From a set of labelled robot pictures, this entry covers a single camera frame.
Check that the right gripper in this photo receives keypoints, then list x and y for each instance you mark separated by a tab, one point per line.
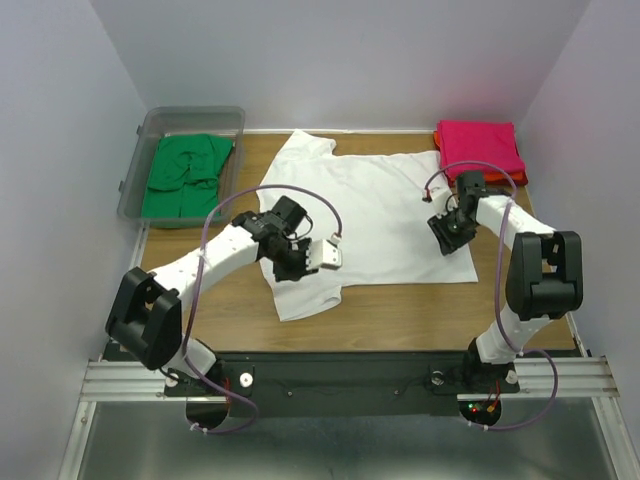
451	233

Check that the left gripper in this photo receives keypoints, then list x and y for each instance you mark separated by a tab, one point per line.
293	261

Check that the white t shirt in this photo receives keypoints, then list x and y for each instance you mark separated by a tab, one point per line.
378	198

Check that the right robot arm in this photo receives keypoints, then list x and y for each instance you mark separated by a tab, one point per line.
542	281

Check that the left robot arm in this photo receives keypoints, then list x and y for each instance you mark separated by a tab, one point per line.
153	312

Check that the pink folded t shirt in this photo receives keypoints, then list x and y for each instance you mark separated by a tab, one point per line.
493	143

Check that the green t shirt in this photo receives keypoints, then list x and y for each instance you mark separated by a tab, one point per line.
185	176

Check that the grey plastic bin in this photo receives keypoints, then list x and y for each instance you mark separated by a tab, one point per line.
164	122

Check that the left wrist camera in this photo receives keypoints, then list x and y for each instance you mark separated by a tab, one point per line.
324	254

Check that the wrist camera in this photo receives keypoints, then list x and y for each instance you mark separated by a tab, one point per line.
324	254
436	196

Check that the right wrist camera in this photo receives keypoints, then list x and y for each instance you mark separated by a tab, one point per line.
436	196

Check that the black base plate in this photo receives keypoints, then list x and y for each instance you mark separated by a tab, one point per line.
318	384

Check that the aluminium frame rail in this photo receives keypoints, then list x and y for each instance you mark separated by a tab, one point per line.
577	378

